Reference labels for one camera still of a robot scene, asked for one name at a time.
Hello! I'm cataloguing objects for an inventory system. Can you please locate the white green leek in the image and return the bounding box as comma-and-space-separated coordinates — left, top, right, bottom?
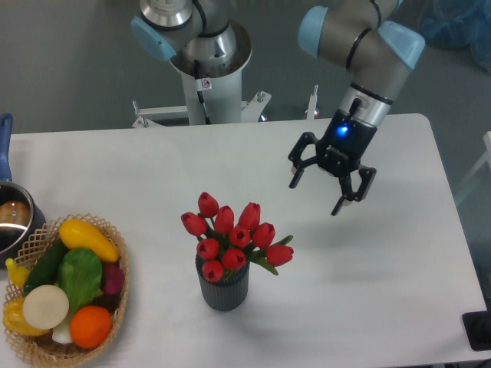
51, 317, 73, 344

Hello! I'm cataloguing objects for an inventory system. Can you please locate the blue handled saucepan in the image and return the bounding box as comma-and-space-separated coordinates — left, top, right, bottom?
1, 113, 45, 269

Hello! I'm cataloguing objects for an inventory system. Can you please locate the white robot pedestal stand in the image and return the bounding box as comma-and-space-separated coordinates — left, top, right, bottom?
131, 71, 320, 129

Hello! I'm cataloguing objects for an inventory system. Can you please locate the orange fruit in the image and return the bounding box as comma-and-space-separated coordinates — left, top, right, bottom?
70, 305, 112, 349

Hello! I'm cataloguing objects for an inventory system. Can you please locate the dark grey ribbed vase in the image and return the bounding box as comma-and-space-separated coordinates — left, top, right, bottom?
195, 255, 249, 311

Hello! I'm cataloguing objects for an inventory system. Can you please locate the red tulip bouquet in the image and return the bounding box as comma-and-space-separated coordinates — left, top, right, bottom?
180, 192, 294, 284

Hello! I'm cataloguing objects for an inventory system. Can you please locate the green lettuce leaf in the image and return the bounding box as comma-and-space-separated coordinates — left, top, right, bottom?
58, 248, 103, 317

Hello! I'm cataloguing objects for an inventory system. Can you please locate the blue plastic bag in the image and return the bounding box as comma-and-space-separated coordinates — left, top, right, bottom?
417, 1, 490, 72

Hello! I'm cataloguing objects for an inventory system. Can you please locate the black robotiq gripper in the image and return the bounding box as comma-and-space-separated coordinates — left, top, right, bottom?
288, 109, 379, 217

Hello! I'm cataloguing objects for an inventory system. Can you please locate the white frame at right edge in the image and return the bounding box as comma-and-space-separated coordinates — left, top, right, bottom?
453, 131, 490, 206

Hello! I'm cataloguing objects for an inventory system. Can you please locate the dark green cucumber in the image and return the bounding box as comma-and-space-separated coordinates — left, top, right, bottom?
23, 238, 69, 295

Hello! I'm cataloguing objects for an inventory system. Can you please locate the yellow bell pepper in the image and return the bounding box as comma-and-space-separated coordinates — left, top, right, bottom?
2, 297, 49, 337

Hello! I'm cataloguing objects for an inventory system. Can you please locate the woven wicker basket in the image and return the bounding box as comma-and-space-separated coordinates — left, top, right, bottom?
2, 214, 130, 367

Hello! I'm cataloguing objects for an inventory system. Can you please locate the purple red onion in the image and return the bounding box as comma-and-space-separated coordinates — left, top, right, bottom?
101, 263, 125, 295

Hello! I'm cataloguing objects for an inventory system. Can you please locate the black device at table edge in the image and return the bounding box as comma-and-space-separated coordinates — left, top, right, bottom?
462, 311, 490, 351

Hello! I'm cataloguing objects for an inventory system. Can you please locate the white round radish slice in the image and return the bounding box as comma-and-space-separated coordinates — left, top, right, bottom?
22, 284, 69, 330

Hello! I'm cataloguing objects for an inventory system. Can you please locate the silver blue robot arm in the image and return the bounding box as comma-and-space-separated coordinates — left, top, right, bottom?
130, 1, 425, 208

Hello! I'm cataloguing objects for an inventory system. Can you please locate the yellow squash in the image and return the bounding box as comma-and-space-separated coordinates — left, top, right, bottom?
58, 218, 120, 263

